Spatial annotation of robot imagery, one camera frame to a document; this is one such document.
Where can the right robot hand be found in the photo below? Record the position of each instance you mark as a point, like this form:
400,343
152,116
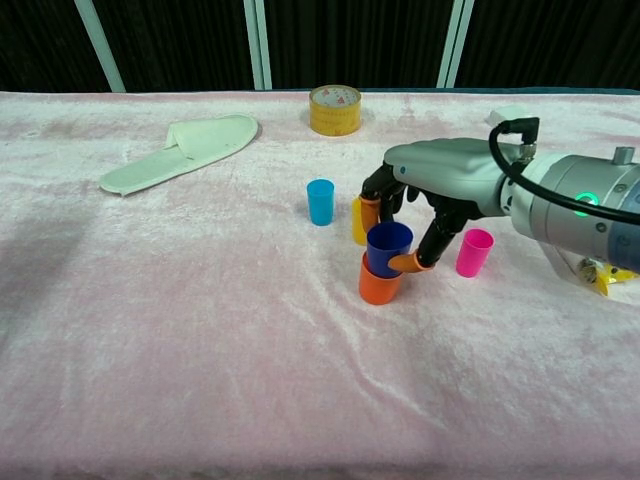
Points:
450,165

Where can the pink plastic cup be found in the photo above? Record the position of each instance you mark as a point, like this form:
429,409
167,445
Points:
472,255

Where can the dark blue plastic cup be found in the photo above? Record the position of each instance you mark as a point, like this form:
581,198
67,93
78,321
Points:
387,250

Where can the yellow plastic cup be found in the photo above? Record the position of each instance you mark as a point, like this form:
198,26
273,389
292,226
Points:
359,232

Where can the light blue plastic cup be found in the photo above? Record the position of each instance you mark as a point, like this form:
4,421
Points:
320,205

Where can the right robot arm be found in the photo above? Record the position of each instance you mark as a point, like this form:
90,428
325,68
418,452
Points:
565,200

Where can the yellow tape roll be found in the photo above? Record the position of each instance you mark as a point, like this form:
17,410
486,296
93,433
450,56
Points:
334,120

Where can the orange plastic cup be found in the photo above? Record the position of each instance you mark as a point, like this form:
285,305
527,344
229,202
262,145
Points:
377,290

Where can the white yellow snack package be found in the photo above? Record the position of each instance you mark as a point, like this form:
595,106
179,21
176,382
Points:
607,277

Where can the white disposable slipper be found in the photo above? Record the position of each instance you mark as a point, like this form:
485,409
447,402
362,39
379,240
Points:
200,145

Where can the pink plush table cloth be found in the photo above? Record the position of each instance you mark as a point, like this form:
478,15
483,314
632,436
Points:
200,325

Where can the white partition post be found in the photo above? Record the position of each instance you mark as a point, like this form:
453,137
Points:
449,45
266,65
100,47

